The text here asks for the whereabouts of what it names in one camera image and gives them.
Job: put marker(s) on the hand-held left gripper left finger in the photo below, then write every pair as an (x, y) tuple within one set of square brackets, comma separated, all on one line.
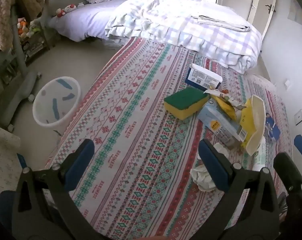
[(80, 163)]

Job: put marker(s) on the toy shelf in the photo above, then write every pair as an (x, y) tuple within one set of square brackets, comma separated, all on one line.
[(35, 45)]

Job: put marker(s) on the grey chair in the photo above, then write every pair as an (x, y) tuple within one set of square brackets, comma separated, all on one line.
[(18, 92)]

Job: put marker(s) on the yellow plastic bag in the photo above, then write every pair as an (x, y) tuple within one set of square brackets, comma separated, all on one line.
[(251, 122)]

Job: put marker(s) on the pale green packet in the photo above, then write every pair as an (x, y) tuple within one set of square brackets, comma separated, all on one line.
[(260, 156)]

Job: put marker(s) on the wall socket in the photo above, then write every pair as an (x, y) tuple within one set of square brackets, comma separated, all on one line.
[(288, 84), (298, 117)]

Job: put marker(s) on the red white plush toy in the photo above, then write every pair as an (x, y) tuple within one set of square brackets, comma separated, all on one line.
[(65, 9)]

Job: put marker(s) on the white plastic bin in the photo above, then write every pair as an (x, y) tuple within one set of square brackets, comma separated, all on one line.
[(48, 97)]

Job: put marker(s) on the yellow snack wrapper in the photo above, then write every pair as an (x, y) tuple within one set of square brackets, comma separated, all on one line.
[(224, 106)]

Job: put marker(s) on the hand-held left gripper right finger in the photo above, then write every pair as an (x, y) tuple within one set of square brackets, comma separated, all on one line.
[(213, 166)]

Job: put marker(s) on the small blue packet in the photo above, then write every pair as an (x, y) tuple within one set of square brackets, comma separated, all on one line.
[(272, 128)]

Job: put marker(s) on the bed with lilac sheet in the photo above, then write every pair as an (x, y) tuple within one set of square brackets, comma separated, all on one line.
[(90, 17)]

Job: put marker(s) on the dark blue cloth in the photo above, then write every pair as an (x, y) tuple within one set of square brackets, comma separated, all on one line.
[(5, 205)]

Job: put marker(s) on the white blue cardboard box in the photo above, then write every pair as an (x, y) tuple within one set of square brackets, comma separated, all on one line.
[(202, 77)]

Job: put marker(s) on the checked quilt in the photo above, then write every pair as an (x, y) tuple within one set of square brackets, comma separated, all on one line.
[(166, 17)]

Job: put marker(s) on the brown fuzzy blanket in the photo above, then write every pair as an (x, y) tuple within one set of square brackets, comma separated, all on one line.
[(3, 17)]

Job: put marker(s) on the light blue packet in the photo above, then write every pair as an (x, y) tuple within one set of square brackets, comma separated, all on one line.
[(216, 118)]

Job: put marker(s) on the yellow green sponge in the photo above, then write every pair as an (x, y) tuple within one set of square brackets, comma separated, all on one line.
[(184, 105)]

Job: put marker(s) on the white speckled rug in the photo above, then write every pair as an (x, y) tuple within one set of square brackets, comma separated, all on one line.
[(3, 155)]

